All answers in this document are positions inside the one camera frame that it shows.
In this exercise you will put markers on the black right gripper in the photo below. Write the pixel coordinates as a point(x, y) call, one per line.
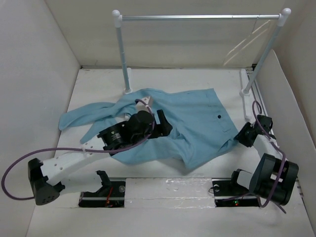
point(240, 136)

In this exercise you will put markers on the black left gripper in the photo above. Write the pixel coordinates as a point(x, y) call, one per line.
point(161, 129)

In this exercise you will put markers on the light blue trousers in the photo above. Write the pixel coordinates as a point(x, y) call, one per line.
point(202, 129)

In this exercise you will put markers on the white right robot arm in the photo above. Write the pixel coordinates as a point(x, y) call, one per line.
point(275, 176)

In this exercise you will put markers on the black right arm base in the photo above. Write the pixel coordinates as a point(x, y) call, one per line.
point(228, 194)

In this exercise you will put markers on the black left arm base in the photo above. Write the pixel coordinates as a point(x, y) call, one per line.
point(112, 198)

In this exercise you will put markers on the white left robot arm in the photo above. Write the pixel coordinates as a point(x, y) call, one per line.
point(57, 176)

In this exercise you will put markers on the cream plastic clothes hanger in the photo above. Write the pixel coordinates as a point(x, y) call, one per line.
point(248, 50)

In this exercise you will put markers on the white metal clothes rack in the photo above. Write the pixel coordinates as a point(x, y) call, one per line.
point(281, 19)

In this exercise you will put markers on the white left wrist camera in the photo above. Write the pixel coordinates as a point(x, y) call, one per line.
point(144, 104)

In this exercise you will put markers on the aluminium side rail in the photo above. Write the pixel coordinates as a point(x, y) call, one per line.
point(256, 91)

